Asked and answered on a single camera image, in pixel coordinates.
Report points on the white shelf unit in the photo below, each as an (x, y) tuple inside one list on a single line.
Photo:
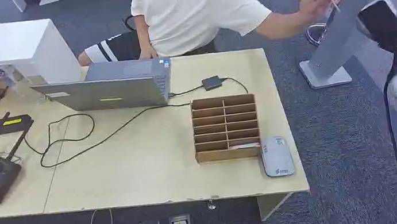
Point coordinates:
[(21, 46)]

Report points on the table leg panel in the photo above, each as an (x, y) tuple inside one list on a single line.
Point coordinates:
[(272, 205)]

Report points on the grey laptop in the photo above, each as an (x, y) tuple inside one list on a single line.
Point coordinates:
[(111, 92)]

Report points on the person's left hand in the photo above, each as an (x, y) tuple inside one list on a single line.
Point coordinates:
[(313, 0)]

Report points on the person's right hand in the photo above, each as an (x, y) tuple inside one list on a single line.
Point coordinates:
[(147, 52)]

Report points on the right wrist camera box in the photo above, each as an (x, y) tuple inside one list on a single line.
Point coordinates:
[(387, 26)]

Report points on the small black adapter box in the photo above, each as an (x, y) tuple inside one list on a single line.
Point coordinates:
[(212, 83)]

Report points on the flat black device yellow label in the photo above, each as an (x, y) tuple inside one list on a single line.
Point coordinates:
[(13, 123)]

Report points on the wooden card box with slots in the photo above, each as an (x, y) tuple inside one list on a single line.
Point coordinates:
[(225, 128)]

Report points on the grey kiosk stand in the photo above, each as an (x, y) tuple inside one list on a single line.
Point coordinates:
[(341, 27)]

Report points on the white card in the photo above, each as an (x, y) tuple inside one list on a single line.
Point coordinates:
[(244, 146)]

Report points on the person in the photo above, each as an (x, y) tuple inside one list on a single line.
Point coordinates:
[(189, 16)]

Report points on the round metal table foot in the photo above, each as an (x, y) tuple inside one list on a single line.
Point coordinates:
[(211, 204)]

